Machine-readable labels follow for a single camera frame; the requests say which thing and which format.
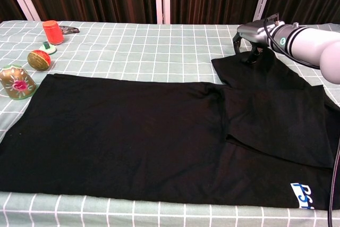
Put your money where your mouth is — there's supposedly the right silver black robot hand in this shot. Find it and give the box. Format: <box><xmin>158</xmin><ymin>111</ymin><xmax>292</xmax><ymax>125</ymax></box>
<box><xmin>232</xmin><ymin>20</ymin><xmax>286</xmax><ymax>65</ymax></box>

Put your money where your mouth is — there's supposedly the black T-shirt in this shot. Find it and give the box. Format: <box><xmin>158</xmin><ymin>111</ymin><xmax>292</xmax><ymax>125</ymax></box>
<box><xmin>0</xmin><ymin>48</ymin><xmax>340</xmax><ymax>211</ymax></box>

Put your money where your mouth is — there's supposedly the green patterned ball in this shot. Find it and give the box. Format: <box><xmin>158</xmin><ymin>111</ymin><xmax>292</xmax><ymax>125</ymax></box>
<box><xmin>0</xmin><ymin>64</ymin><xmax>37</xmax><ymax>101</ymax></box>

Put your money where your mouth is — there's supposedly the green checked tablecloth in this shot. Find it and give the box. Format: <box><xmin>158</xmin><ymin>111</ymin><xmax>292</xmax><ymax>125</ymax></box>
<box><xmin>0</xmin><ymin>20</ymin><xmax>340</xmax><ymax>227</ymax></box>

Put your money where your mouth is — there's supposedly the dark patterned flat piece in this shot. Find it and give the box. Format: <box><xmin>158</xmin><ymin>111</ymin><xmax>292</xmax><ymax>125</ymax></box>
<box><xmin>58</xmin><ymin>24</ymin><xmax>80</xmax><ymax>36</ymax></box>

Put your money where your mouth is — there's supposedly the orange plastic cup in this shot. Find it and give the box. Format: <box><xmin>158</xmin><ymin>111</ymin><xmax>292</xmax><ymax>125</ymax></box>
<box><xmin>42</xmin><ymin>20</ymin><xmax>65</xmax><ymax>46</ymax></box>

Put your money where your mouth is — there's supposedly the green round lid toy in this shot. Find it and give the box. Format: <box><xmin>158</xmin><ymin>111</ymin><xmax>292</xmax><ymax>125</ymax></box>
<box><xmin>39</xmin><ymin>41</ymin><xmax>57</xmax><ymax>55</ymax></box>

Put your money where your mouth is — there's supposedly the red green watermelon toy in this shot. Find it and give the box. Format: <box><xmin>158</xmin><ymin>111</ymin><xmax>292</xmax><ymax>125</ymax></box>
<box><xmin>27</xmin><ymin>49</ymin><xmax>52</xmax><ymax>72</ymax></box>

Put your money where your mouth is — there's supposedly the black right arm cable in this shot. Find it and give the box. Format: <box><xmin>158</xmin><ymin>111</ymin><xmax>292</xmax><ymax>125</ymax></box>
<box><xmin>328</xmin><ymin>138</ymin><xmax>340</xmax><ymax>227</ymax></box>

